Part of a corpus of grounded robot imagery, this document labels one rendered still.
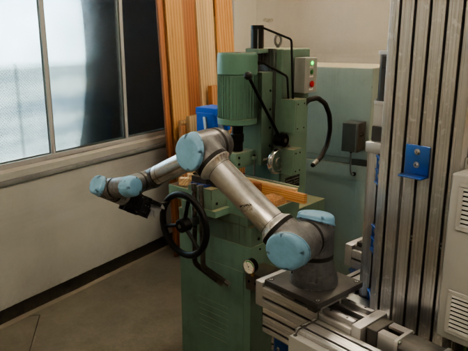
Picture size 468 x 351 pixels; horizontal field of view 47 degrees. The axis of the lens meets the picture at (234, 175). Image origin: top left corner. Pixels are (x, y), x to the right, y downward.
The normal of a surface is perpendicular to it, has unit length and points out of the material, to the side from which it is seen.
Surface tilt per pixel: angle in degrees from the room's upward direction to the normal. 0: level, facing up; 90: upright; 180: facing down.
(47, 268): 90
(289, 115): 90
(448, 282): 90
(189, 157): 86
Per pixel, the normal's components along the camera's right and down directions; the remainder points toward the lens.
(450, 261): -0.75, 0.17
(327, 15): -0.55, 0.21
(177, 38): 0.82, 0.08
